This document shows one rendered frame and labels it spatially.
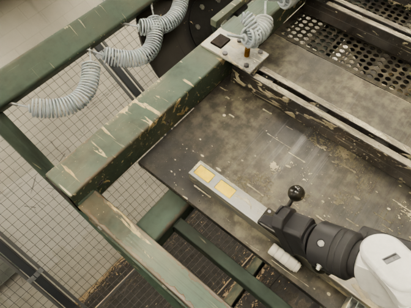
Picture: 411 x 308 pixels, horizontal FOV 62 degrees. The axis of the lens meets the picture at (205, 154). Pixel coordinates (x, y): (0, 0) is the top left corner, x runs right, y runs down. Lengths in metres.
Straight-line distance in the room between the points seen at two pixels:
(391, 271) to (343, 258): 0.09
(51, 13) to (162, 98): 4.65
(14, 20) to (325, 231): 5.20
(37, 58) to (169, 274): 0.83
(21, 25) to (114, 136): 4.65
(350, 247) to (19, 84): 1.06
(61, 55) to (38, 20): 4.23
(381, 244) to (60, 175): 0.70
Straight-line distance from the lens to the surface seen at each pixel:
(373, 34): 1.39
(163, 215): 0.95
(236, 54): 1.09
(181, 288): 0.81
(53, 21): 5.52
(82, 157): 0.92
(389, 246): 0.62
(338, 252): 0.64
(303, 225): 0.69
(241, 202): 0.88
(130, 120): 0.95
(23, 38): 5.46
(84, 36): 1.34
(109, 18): 1.39
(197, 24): 1.60
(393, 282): 0.58
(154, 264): 0.82
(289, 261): 0.86
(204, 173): 0.91
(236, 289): 1.92
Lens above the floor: 1.92
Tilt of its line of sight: 17 degrees down
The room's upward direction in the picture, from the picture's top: 39 degrees counter-clockwise
